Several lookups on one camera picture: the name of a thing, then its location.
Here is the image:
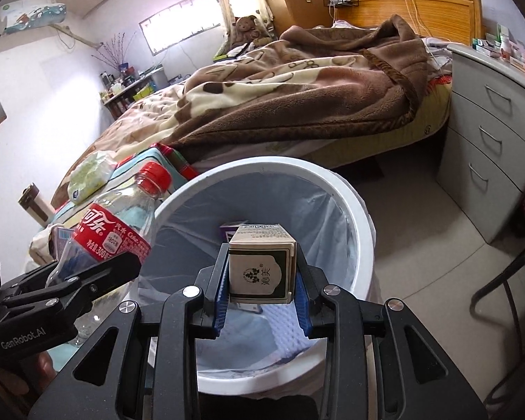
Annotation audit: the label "small purple box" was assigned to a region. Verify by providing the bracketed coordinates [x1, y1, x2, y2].
[219, 220, 248, 244]

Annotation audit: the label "white round trash bin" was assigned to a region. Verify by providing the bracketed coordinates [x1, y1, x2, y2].
[135, 159, 378, 397]

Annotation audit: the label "brown teddy bear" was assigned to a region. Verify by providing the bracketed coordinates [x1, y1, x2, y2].
[232, 15, 272, 49]

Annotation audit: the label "white charging cables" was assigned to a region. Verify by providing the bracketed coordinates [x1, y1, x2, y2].
[401, 0, 426, 36]

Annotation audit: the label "dried branches in vase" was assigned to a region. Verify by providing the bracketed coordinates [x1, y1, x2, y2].
[91, 32, 137, 74]

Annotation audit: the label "cluttered side table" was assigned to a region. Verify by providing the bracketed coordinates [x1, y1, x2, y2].
[98, 63, 185, 120]

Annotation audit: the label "translucent bin liner bag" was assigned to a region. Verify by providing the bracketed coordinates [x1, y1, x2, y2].
[139, 174, 382, 381]

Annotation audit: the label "green wipes packet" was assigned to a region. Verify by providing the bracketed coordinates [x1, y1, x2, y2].
[67, 150, 119, 204]

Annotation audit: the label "wall air conditioner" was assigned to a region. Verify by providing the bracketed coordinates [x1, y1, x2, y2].
[0, 0, 67, 38]

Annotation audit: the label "cluster of small medicine boxes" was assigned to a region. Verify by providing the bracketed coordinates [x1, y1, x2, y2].
[472, 26, 525, 71]

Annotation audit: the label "grey bucket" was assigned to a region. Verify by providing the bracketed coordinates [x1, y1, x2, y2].
[151, 68, 170, 93]

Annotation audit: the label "grey drawer cabinet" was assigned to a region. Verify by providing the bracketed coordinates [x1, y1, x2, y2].
[435, 42, 525, 244]

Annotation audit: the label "beige thermos flask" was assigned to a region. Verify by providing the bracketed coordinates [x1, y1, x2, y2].
[18, 184, 54, 225]

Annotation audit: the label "small beige green carton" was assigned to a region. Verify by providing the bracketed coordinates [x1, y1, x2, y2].
[227, 223, 299, 305]

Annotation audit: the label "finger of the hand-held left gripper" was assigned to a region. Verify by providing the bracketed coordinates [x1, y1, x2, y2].
[0, 260, 58, 298]
[2, 251, 142, 323]

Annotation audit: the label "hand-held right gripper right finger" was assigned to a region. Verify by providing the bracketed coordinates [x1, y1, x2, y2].
[294, 249, 491, 420]

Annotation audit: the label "wooden headboard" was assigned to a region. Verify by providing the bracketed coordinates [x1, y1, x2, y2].
[339, 0, 484, 47]

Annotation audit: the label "person's left hand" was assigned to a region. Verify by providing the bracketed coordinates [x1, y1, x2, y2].
[0, 353, 57, 405]

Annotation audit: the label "bed with yellow sheet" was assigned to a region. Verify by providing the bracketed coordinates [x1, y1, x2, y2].
[52, 30, 454, 228]

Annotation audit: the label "black metal chair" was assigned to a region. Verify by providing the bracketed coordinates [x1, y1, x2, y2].
[470, 210, 525, 408]

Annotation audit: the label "brown cream fleece blanket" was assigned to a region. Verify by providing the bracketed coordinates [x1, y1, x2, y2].
[52, 14, 430, 211]

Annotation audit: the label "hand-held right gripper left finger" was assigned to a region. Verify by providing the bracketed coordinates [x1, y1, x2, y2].
[26, 243, 231, 420]

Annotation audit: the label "clear plastic bottle red label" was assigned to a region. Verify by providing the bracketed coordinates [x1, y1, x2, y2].
[46, 162, 174, 346]

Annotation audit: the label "window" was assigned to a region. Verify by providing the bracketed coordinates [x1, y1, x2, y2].
[139, 0, 225, 56]

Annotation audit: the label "air conditioner pipe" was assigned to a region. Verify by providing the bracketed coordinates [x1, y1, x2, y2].
[52, 24, 104, 50]

